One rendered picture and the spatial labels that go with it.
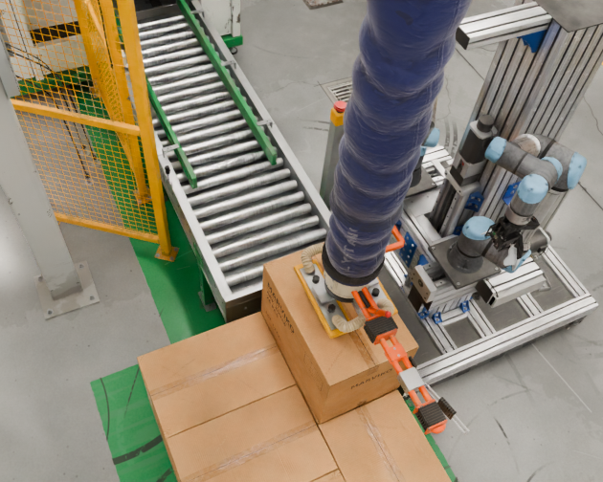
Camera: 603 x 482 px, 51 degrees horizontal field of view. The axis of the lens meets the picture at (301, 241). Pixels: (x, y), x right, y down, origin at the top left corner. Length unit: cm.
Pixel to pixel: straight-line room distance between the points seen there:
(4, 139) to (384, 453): 202
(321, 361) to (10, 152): 154
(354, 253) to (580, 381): 209
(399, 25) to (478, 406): 250
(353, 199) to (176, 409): 134
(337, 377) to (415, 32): 140
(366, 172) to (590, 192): 313
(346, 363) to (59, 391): 166
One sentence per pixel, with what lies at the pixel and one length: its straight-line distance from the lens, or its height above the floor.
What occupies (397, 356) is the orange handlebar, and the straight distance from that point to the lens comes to 225.
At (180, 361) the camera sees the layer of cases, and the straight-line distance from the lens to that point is 292.
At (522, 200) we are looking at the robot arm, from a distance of 192.
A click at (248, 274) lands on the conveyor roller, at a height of 55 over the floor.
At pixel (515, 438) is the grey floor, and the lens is 362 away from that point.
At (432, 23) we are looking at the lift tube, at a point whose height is 235.
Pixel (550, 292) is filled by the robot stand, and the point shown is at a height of 21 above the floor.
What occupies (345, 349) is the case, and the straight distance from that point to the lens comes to 251.
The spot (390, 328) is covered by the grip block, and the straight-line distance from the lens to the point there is 229.
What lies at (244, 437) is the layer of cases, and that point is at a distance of 277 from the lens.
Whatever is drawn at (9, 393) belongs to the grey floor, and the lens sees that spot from 363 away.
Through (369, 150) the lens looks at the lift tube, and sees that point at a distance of 174.
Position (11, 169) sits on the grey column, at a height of 106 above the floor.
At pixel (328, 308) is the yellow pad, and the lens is 241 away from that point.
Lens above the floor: 317
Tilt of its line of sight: 54 degrees down
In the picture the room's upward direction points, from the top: 7 degrees clockwise
